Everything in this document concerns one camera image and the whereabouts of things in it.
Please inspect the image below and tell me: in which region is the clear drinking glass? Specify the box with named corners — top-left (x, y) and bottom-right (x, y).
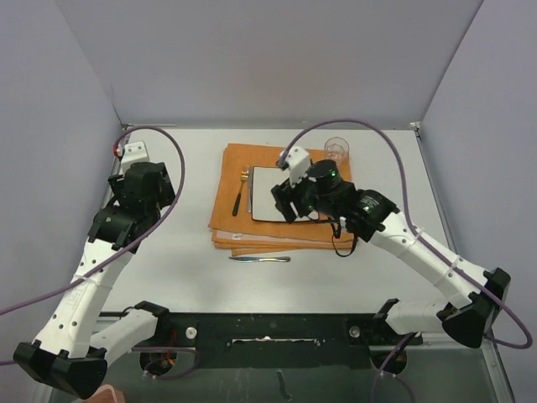
top-left (324, 137), bottom-right (350, 165)

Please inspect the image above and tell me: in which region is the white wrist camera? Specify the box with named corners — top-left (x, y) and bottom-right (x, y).
top-left (113, 141), bottom-right (150, 173)
top-left (277, 146), bottom-right (312, 187)

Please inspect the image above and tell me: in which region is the gold spoon dark handle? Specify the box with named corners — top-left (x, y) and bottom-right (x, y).
top-left (232, 167), bottom-right (249, 217)

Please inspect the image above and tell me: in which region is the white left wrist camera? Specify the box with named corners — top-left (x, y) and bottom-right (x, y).
top-left (113, 141), bottom-right (150, 173)

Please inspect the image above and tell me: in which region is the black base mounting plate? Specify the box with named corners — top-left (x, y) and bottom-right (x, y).
top-left (138, 313), bottom-right (403, 377)

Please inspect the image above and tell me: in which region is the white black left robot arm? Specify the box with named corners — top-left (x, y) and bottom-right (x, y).
top-left (13, 162), bottom-right (175, 399)

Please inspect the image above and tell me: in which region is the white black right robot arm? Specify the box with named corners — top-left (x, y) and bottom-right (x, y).
top-left (271, 156), bottom-right (511, 348)

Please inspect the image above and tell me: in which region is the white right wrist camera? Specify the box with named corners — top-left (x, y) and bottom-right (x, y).
top-left (277, 146), bottom-right (312, 187)

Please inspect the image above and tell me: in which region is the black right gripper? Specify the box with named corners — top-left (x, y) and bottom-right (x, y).
top-left (274, 166), bottom-right (338, 222)

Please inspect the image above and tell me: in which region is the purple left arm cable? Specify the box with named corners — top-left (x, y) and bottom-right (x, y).
top-left (0, 126), bottom-right (198, 382)

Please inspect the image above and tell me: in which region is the white square plate black rim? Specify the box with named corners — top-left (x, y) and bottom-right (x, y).
top-left (250, 165), bottom-right (332, 224)

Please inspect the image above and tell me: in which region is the silver table knife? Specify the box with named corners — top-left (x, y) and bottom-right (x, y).
top-left (229, 256), bottom-right (291, 263)
top-left (247, 166), bottom-right (253, 214)

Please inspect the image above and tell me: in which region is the pink plastic bin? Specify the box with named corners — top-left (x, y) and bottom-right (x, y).
top-left (88, 385), bottom-right (126, 403)

